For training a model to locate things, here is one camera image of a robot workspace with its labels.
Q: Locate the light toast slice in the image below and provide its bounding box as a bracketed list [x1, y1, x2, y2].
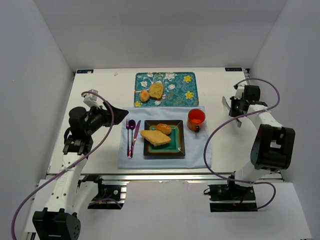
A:
[140, 130, 171, 147]

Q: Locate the glazed bread bun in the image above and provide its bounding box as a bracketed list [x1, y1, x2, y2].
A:
[155, 123, 172, 135]

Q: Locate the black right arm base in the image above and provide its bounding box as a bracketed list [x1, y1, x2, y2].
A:
[203, 181, 258, 213]

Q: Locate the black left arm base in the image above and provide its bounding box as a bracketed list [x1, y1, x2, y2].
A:
[78, 175, 127, 210]

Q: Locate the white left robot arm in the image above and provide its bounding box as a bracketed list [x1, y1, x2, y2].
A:
[32, 103, 129, 240]

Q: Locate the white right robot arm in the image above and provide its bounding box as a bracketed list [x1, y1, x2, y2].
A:
[229, 84, 296, 187]

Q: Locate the round bread roll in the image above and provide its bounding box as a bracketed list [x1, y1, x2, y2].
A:
[139, 89, 150, 103]

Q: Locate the dark brown bread slice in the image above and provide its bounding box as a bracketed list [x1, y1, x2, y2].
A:
[149, 82, 164, 100]

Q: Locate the purple fork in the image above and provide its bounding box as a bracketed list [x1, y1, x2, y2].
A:
[125, 118, 131, 158]

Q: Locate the purple spoon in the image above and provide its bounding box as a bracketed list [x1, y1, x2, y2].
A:
[128, 119, 136, 159]

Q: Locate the purple knife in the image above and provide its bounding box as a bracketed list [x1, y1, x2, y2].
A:
[130, 120, 141, 158]

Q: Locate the orange mug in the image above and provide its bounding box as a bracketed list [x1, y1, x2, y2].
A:
[187, 108, 206, 133]

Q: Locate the light blue cloth placemat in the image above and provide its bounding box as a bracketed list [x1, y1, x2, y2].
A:
[118, 106, 212, 170]

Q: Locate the teal floral serving tray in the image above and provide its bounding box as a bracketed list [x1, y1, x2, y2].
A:
[133, 72, 199, 108]

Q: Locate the teal square plate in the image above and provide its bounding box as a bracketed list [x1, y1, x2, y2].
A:
[143, 120, 186, 159]

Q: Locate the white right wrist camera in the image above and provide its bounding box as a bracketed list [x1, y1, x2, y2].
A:
[233, 83, 246, 100]

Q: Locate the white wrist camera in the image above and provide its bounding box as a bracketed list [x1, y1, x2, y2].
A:
[233, 83, 246, 100]
[81, 89, 102, 109]

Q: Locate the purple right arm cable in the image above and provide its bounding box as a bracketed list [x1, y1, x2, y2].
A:
[203, 77, 281, 210]

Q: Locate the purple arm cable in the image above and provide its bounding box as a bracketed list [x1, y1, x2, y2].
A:
[10, 90, 116, 240]
[203, 77, 281, 210]

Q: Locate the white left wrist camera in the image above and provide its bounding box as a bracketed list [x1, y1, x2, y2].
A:
[81, 89, 102, 109]

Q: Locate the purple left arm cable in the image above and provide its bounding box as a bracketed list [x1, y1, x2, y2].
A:
[10, 90, 116, 240]

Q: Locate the aluminium frame rail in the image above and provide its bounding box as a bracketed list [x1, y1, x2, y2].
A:
[74, 171, 285, 183]

